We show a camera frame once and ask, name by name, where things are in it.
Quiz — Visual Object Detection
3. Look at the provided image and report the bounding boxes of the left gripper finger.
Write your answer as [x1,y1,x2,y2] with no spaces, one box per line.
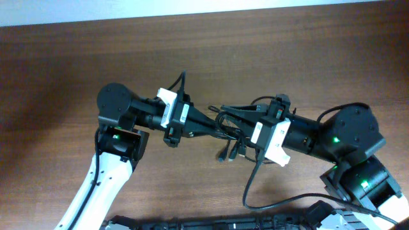
[181,127,223,138]
[187,106,216,131]

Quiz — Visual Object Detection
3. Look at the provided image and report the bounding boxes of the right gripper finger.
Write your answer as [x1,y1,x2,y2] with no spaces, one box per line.
[223,119,265,147]
[221,104,269,120]

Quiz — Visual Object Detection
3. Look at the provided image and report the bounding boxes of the black usb cables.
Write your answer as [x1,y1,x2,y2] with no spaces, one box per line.
[207,95,279,164]

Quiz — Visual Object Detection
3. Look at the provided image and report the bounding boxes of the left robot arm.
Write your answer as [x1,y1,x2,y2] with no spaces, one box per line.
[56,83,222,229]

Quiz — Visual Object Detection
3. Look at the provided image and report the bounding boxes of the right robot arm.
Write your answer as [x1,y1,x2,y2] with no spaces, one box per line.
[215,94,408,229]

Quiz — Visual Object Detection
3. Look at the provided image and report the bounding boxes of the left camera cable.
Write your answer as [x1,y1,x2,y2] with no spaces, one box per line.
[66,70,188,230]

